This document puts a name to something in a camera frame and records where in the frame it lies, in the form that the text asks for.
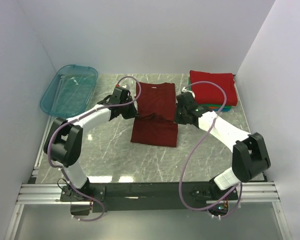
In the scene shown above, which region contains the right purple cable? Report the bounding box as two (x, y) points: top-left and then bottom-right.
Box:
(179, 80), (243, 221)

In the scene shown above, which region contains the aluminium frame rail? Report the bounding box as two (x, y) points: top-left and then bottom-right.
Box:
(16, 182), (281, 205)

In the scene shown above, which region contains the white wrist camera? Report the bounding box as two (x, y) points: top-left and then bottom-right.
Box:
(181, 87), (196, 98)
(115, 84), (130, 91)

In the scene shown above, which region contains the blue transparent plastic bin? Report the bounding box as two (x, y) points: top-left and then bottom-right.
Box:
(40, 64), (99, 119)

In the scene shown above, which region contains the folded red t-shirt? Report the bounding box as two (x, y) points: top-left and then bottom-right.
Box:
(189, 70), (238, 106)

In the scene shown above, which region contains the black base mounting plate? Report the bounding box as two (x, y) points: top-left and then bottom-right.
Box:
(59, 181), (241, 216)

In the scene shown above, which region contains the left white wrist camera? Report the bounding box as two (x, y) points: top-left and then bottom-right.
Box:
(115, 84), (130, 91)

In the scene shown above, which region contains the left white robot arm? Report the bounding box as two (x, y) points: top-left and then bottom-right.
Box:
(43, 85), (138, 201)

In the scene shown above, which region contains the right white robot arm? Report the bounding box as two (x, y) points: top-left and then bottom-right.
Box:
(174, 91), (271, 200)

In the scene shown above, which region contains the dark red t-shirt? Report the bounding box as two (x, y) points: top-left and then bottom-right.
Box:
(130, 82), (178, 148)

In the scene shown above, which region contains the folded blue t-shirt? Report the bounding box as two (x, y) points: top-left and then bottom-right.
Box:
(213, 108), (231, 112)

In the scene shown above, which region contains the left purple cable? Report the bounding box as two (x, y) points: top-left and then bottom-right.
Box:
(47, 76), (142, 223)

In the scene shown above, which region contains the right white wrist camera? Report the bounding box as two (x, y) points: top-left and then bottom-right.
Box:
(181, 87), (196, 98)

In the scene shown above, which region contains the purple cable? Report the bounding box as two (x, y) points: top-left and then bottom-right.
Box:
(179, 80), (243, 221)
(47, 76), (142, 223)

